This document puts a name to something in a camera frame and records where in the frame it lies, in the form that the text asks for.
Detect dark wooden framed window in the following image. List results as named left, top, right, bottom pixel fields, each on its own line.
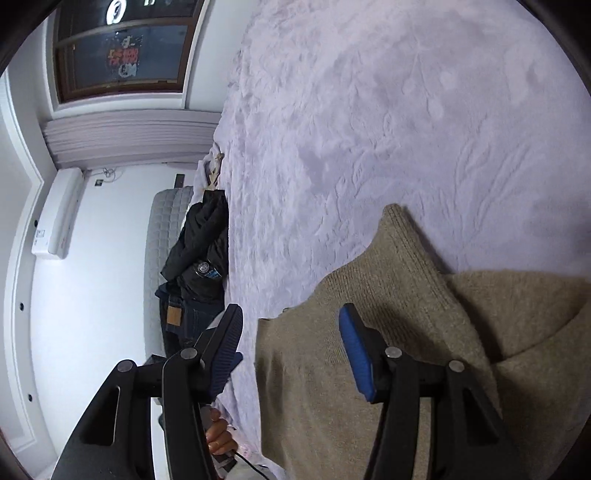
left=53, top=0, right=204, bottom=104

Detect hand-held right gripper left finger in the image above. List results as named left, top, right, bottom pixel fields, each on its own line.
left=52, top=303, right=244, bottom=480

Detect black jacket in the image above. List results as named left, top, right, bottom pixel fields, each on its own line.
left=160, top=188, right=230, bottom=303

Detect white air conditioner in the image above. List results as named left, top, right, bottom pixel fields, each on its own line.
left=31, top=167, right=86, bottom=259

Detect grey pleated curtain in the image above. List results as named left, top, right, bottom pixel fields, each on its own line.
left=42, top=108, right=222, bottom=169

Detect dark blue jeans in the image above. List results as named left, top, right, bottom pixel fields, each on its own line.
left=154, top=284, right=227, bottom=356

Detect beige cloth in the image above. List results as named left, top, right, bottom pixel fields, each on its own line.
left=203, top=150, right=225, bottom=190

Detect person's left hand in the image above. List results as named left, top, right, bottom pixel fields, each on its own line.
left=203, top=408, right=238, bottom=457

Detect lavender fleece blanket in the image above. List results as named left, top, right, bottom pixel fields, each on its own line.
left=196, top=0, right=591, bottom=472

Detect grey quilted headboard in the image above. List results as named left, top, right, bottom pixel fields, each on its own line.
left=143, top=185, right=195, bottom=356

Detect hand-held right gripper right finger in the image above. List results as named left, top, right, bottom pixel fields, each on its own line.
left=338, top=303, right=528, bottom=480

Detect brown knit sweater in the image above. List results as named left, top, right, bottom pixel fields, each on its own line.
left=254, top=203, right=591, bottom=480

